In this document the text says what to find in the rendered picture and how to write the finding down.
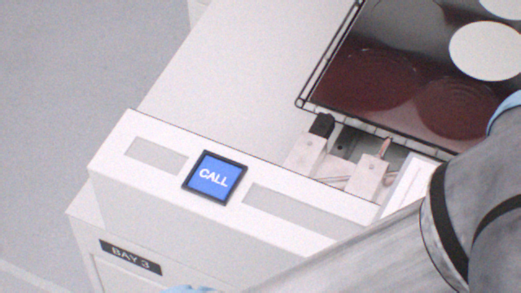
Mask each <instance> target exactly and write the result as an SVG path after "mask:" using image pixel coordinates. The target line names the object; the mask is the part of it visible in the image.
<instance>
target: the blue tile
mask: <svg viewBox="0 0 521 293"><path fill-rule="evenodd" d="M241 171H242V169H240V168H236V167H235V166H232V165H230V164H227V163H224V162H222V160H218V159H216V158H213V157H211V156H209V155H206V156H205V157H204V160H203V162H202V164H201V165H200V166H199V168H198V170H196V171H195V173H194V175H193V177H192V178H191V179H190V181H189V183H188V184H187V185H188V186H189V187H192V188H194V189H196V190H201V191H203V192H205V193H207V194H209V195H212V196H215V197H217V198H219V199H223V200H224V199H225V197H226V196H227V194H228V192H229V191H230V188H231V187H232V185H233V184H234V182H235V180H236V179H237V177H238V175H239V174H240V173H241Z"/></svg>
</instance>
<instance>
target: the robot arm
mask: <svg viewBox="0 0 521 293"><path fill-rule="evenodd" d="M159 293H229V292H226V291H219V290H217V289H214V288H211V287H208V286H200V287H199V289H198V290H195V289H193V287H191V285H180V286H173V287H170V288H167V289H165V290H163V291H160V292H159ZM239 293H521V90H519V91H516V92H514V93H513V94H512V95H510V96H509V97H508V98H506V99H505V100H504V101H503V102H502V103H501V105H500V107H499V108H498V109H497V110H496V112H495V114H494V115H493V117H492V118H491V120H490V121H489V123H488V127H487V136H486V139H485V140H483V141H482V142H480V143H479V144H477V145H475V146H473V147H471V148H470V149H468V150H466V151H464V152H462V153H460V154H458V155H456V156H454V157H453V158H452V159H450V160H446V161H445V162H444V163H443V164H441V165H439V166H438V167H436V168H435V169H434V170H433V171H432V173H431V175H430V177H429V180H428V183H427V191H426V195H425V196H423V197H422V198H420V199H417V200H416V201H414V202H412V203H410V204H408V205H406V206H404V207H403V208H400V209H398V210H397V211H395V212H392V213H390V214H388V216H386V217H384V218H382V219H380V220H378V221H376V222H375V223H373V224H371V225H368V226H367V227H365V228H363V229H361V230H358V231H357V232H356V233H354V234H351V235H349V236H348V237H346V238H342V239H340V240H339V241H338V242H336V243H333V244H331V245H330V246H328V247H325V248H323V249H322V250H320V251H318V252H316V253H314V254H312V255H311V256H308V257H306V258H304V259H303V260H300V261H299V262H297V263H295V264H293V265H290V266H288V267H286V268H285V269H284V270H282V271H280V272H279V273H276V274H275V275H273V276H271V277H269V278H266V279H265V280H263V281H261V282H259V283H257V284H256V285H254V286H251V287H249V288H248V289H246V290H243V291H240V292H239Z"/></svg>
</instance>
